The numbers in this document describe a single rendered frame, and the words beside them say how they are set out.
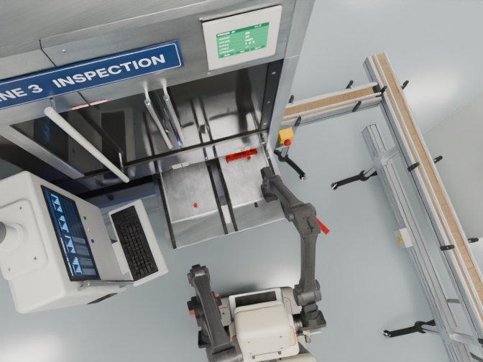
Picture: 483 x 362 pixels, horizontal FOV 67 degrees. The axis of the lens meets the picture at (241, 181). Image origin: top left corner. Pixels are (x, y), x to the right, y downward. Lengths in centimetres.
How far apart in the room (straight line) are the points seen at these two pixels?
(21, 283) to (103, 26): 92
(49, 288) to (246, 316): 72
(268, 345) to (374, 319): 161
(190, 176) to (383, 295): 175
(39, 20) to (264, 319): 122
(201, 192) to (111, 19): 123
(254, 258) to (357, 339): 94
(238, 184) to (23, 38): 132
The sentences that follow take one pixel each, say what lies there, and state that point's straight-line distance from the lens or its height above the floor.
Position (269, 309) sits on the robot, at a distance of 155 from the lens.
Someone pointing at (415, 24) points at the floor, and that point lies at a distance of 399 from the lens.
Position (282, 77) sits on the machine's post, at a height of 168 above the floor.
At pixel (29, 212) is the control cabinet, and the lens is 151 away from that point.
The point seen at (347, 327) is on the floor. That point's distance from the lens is 300.
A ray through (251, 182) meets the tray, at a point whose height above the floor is 88.
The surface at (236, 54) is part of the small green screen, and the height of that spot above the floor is 191.
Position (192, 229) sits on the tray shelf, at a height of 88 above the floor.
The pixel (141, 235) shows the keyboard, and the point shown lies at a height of 83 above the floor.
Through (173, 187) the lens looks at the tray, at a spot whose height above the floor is 88.
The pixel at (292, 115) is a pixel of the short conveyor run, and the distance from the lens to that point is 213.
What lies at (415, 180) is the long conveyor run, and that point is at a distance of 227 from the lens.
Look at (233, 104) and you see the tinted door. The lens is 149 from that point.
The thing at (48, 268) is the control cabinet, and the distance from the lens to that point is 148.
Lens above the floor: 288
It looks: 75 degrees down
